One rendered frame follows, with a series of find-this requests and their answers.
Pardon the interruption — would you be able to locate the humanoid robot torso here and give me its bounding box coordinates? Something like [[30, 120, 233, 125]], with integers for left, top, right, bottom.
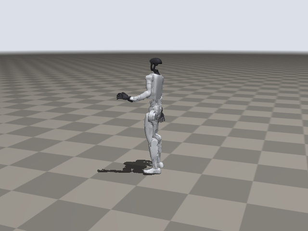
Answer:
[[148, 72, 163, 116]]

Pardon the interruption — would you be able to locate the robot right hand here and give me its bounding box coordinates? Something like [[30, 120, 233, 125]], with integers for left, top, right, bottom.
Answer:
[[159, 109, 165, 122]]

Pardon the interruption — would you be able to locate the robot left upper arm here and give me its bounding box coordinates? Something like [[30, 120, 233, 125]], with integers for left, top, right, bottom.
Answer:
[[145, 75, 154, 98]]

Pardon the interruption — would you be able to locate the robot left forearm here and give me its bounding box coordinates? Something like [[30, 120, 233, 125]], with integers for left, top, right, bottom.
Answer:
[[130, 91, 149, 102]]

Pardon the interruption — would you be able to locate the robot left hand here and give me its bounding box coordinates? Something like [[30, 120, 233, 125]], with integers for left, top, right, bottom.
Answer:
[[117, 92, 133, 102]]

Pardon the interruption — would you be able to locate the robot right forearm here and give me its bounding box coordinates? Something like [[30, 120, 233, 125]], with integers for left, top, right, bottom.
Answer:
[[157, 95, 162, 111]]

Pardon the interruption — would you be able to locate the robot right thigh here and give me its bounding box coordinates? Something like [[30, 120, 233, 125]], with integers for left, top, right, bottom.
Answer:
[[151, 111, 161, 142]]

